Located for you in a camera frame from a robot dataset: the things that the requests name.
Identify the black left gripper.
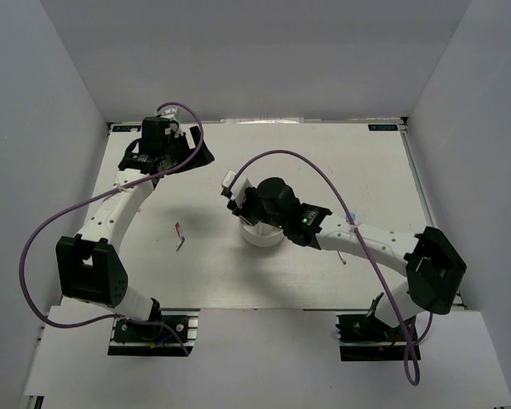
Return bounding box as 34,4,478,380
162,126,215,176

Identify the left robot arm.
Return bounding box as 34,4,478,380
55,116,215,340

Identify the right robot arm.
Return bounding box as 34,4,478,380
221,171,467,340

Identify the white round pen holder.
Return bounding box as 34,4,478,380
239,218,284,248

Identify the blue gel pen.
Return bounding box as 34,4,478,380
337,251,347,265

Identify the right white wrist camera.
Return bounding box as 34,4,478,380
221,170,252,208

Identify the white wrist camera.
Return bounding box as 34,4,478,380
155,107,183,138
221,170,252,208

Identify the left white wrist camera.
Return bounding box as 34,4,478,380
155,107,183,138

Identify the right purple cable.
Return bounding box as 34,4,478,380
233,148,433,387

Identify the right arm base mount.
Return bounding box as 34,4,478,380
336,312,406,362

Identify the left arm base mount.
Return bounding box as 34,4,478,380
107,309,199,357

